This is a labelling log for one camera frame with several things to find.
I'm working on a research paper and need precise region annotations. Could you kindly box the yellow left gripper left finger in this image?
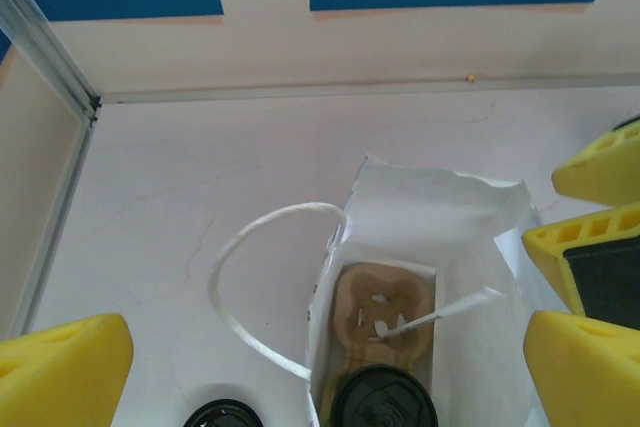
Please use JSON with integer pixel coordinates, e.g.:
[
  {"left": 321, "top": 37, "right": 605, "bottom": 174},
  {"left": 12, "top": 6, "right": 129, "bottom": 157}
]
[{"left": 0, "top": 312, "right": 136, "bottom": 427}]

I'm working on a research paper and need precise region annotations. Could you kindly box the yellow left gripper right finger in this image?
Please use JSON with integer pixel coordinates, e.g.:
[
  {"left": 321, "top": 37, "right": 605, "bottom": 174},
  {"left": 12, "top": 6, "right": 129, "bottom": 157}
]
[{"left": 524, "top": 310, "right": 640, "bottom": 427}]

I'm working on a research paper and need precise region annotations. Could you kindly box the cartoon animal paper gift bag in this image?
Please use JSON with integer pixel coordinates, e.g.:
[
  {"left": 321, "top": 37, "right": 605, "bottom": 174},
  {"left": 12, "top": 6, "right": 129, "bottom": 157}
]
[{"left": 207, "top": 154, "right": 544, "bottom": 427}]

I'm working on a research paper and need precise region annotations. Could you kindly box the green paper cup black lid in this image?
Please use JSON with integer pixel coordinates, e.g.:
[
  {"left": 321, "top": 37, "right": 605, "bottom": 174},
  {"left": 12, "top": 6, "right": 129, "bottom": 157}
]
[{"left": 328, "top": 365, "right": 440, "bottom": 427}]

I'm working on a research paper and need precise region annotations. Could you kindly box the brown pulp cup carrier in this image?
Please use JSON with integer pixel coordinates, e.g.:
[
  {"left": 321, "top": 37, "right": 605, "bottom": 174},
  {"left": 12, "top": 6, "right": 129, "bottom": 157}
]
[{"left": 319, "top": 261, "right": 436, "bottom": 427}]

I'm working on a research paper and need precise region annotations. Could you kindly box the loose black plastic cup lid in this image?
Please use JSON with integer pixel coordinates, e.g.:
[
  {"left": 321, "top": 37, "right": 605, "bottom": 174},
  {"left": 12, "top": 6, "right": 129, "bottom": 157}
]
[{"left": 182, "top": 399, "right": 261, "bottom": 427}]

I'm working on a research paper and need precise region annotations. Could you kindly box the aluminium side rail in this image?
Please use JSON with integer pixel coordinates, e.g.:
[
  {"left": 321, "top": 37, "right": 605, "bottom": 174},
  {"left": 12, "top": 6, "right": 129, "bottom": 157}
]
[{"left": 9, "top": 106, "right": 99, "bottom": 338}]

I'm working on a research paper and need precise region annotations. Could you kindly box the aluminium wall base strip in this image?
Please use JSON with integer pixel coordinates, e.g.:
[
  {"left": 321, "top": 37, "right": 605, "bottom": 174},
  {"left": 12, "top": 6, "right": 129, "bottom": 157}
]
[{"left": 97, "top": 74, "right": 640, "bottom": 104}]

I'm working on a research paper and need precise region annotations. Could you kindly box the aluminium frame post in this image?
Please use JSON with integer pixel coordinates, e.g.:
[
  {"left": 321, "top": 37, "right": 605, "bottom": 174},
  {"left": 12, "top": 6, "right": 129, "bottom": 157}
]
[{"left": 0, "top": 0, "right": 104, "bottom": 121}]

